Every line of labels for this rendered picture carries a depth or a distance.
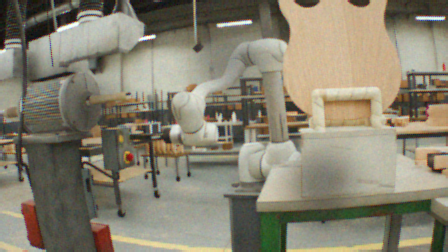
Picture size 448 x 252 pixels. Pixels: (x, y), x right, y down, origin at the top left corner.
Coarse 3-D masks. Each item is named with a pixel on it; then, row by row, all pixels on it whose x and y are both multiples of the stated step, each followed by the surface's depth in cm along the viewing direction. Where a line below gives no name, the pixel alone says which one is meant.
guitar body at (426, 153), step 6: (420, 150) 90; (426, 150) 89; (432, 150) 87; (438, 150) 84; (444, 150) 81; (420, 156) 90; (426, 156) 89; (432, 156) 80; (438, 156) 75; (444, 156) 74; (432, 162) 76; (438, 162) 75; (444, 162) 74; (432, 168) 76; (438, 168) 75
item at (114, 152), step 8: (112, 128) 141; (120, 128) 135; (104, 136) 131; (112, 136) 130; (128, 136) 140; (104, 144) 131; (112, 144) 130; (120, 144) 132; (128, 144) 139; (104, 152) 132; (112, 152) 130; (120, 152) 132; (128, 152) 139; (104, 160) 132; (112, 160) 131; (120, 160) 131; (96, 168) 133; (104, 168) 133; (112, 168) 131; (120, 168) 131; (112, 176) 135
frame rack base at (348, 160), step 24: (312, 144) 72; (336, 144) 70; (360, 144) 69; (384, 144) 67; (312, 168) 72; (336, 168) 71; (360, 168) 69; (384, 168) 67; (312, 192) 73; (336, 192) 71; (360, 192) 69
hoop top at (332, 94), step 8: (344, 88) 71; (352, 88) 70; (360, 88) 69; (368, 88) 68; (376, 88) 68; (320, 96) 72; (328, 96) 71; (336, 96) 71; (344, 96) 70; (352, 96) 69; (360, 96) 69; (368, 96) 68
